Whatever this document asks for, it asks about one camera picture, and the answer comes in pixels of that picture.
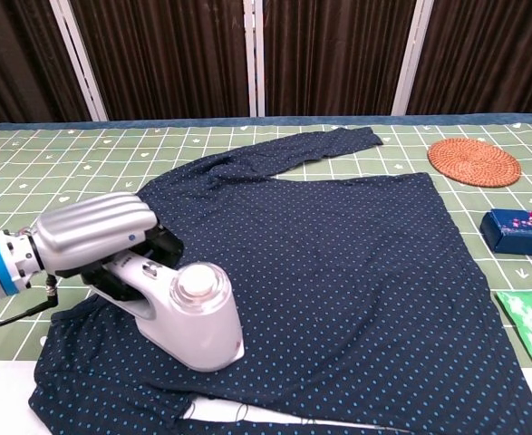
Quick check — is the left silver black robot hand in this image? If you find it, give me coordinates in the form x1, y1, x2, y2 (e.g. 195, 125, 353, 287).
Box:
34, 191, 185, 303

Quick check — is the white handheld garment steamer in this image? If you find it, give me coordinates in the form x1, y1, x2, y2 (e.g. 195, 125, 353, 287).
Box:
95, 253, 247, 373

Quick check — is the navy dotted long-sleeve shirt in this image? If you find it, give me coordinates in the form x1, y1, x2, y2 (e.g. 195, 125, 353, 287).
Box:
27, 126, 532, 435

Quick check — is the green checked tablecloth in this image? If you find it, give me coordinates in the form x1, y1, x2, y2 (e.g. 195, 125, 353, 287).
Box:
0, 120, 532, 435

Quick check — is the dark brown screen panel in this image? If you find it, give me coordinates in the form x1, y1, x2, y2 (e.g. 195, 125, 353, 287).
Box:
68, 0, 251, 121
0, 0, 99, 131
408, 0, 532, 115
263, 0, 417, 118

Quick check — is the round woven rattan coaster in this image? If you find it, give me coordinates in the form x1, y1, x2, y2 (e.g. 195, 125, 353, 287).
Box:
427, 138, 523, 188

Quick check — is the dark blue long box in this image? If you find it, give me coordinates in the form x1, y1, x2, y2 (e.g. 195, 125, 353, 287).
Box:
480, 208, 532, 258

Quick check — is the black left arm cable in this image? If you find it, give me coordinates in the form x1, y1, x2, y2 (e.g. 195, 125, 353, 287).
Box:
0, 275, 61, 335

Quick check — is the white screen frame post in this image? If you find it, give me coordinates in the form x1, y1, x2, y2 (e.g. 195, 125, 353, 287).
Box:
50, 0, 109, 122
391, 0, 435, 117
244, 0, 266, 118

